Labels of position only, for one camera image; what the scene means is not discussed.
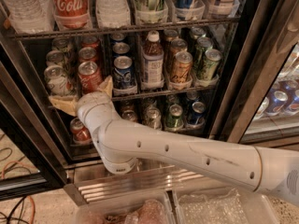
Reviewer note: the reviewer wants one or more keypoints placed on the tea bottle white cap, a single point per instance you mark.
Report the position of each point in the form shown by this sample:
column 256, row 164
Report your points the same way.
column 152, row 58

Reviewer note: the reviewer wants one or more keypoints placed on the front blue pepsi can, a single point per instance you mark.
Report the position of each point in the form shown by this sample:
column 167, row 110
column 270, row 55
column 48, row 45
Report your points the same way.
column 124, row 74

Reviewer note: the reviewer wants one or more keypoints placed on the clear water bottle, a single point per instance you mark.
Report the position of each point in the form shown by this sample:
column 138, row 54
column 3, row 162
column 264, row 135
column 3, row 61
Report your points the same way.
column 30, row 16
column 113, row 13

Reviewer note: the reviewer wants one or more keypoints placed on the steel fridge bottom grille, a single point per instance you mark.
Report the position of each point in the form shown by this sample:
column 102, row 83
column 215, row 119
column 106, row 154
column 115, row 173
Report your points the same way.
column 140, row 181

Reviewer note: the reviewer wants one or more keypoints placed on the red coke can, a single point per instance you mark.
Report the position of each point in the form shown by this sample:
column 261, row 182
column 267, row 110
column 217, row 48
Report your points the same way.
column 90, row 77
column 87, row 54
column 90, row 41

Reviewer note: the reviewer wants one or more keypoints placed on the left clear water bottle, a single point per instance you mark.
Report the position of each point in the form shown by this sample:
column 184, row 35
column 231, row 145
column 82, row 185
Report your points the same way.
column 30, row 16

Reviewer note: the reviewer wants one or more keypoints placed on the bottom shelf blue can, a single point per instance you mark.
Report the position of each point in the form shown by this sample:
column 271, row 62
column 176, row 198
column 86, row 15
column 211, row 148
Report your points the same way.
column 196, row 113

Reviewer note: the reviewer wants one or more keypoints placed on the rear white green can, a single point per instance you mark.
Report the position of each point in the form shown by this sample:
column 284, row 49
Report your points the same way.
column 64, row 45

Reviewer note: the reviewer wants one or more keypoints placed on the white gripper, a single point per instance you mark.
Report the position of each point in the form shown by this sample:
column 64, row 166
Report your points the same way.
column 89, row 101

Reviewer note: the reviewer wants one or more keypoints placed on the rear blue can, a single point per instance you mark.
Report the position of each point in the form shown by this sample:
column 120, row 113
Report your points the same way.
column 117, row 38

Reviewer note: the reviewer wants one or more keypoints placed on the bottom shelf white green can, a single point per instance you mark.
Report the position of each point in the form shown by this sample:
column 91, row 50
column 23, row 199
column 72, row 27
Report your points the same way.
column 153, row 118

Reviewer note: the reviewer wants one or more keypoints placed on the large coca cola bottle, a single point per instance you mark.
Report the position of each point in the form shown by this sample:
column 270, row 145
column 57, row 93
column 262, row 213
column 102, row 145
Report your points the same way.
column 72, row 14

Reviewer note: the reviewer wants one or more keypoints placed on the fridge left open door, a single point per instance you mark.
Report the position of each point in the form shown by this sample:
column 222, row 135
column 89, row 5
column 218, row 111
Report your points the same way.
column 20, row 121

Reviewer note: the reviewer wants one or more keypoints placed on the right clear plastic bin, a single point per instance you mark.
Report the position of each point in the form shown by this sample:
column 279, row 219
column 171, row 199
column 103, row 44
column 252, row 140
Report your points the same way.
column 222, row 205

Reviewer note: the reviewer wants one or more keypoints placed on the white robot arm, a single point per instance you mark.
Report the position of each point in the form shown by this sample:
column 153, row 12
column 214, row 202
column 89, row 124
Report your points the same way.
column 120, row 143

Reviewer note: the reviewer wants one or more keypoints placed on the bottom shelf orange can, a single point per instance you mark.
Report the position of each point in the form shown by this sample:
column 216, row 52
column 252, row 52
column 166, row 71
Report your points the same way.
column 130, row 115

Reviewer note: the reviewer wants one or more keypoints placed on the bottom shelf red can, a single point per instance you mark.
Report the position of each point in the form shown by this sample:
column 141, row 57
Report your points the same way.
column 80, row 133

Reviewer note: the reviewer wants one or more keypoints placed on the left clear plastic bin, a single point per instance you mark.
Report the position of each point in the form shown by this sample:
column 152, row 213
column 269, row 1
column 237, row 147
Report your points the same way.
column 141, row 207

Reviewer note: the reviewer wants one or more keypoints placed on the front white green can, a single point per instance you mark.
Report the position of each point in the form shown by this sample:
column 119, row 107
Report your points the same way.
column 57, row 80

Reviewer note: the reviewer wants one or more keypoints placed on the front orange gold can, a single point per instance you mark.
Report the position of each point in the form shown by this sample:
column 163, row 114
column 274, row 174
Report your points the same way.
column 181, row 67

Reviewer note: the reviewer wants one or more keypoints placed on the fridge right glass door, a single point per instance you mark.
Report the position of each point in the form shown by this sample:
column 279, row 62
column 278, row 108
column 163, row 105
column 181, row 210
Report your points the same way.
column 273, row 34

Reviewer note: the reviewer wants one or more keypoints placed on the rear orange gold can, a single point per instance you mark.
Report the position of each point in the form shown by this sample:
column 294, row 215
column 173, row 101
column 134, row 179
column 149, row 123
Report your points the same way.
column 169, row 36

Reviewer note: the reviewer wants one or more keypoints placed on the clear plastic bin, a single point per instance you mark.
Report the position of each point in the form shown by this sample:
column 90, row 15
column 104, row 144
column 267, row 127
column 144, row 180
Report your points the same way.
column 141, row 207
column 222, row 205

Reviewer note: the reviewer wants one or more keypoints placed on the orange gold can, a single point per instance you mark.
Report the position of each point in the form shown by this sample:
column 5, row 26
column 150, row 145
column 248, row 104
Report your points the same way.
column 176, row 46
column 169, row 36
column 181, row 67

